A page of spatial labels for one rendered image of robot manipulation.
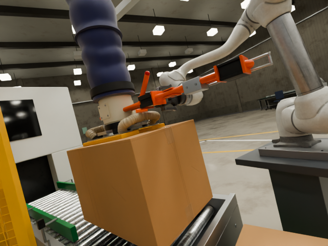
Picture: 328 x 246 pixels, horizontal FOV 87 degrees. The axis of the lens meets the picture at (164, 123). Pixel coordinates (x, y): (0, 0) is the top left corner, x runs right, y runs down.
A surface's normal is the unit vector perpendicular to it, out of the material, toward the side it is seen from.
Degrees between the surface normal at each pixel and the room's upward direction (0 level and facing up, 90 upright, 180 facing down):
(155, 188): 90
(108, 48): 69
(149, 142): 90
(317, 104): 76
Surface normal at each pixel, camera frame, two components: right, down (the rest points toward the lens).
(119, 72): 0.60, -0.26
